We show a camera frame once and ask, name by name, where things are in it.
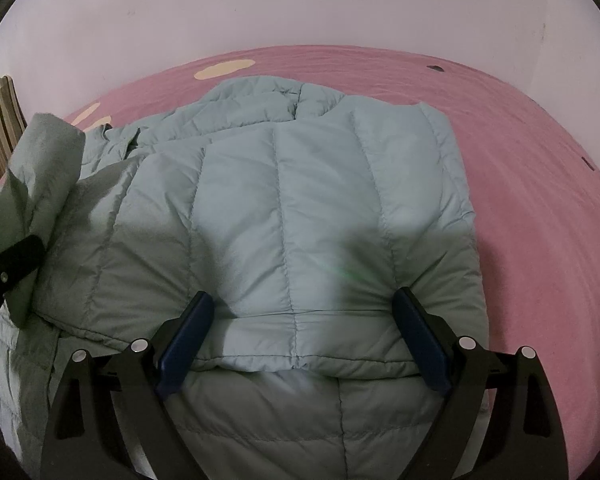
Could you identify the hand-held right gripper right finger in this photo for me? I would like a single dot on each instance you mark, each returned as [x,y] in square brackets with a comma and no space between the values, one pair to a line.
[420,340]

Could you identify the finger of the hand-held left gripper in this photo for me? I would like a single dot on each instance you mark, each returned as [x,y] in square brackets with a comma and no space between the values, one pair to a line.
[15,262]

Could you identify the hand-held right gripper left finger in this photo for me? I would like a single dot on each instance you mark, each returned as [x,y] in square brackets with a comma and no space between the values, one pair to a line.
[187,340]

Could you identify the light blue puffer jacket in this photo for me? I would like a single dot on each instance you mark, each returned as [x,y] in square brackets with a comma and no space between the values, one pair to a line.
[290,200]

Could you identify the pink spotted bed sheet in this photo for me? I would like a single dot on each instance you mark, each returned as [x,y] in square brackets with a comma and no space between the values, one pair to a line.
[530,210]

